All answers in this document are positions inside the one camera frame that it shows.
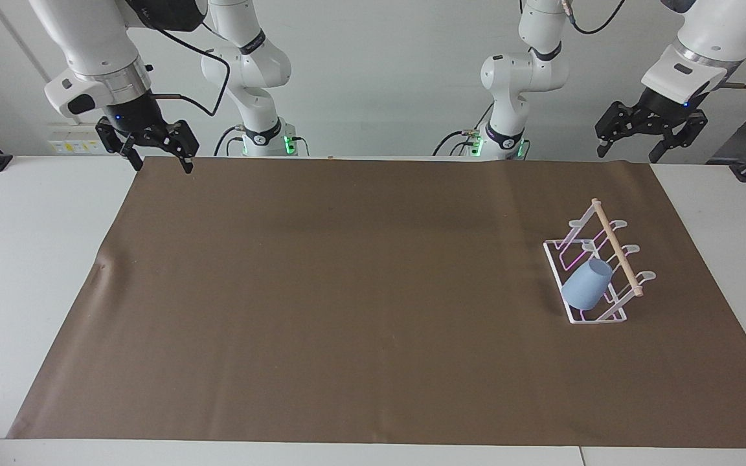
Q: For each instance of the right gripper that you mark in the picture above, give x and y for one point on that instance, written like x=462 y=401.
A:
x=135 y=115

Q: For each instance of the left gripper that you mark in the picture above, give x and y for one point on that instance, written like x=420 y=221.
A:
x=667 y=110

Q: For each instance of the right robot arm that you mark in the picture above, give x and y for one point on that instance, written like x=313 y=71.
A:
x=98 y=45

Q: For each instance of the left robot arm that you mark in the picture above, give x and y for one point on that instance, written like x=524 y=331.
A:
x=519 y=71

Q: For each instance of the light blue cup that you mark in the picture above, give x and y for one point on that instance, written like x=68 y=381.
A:
x=585 y=285

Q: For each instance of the white wall socket strip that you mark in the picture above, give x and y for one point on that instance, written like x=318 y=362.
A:
x=75 y=147

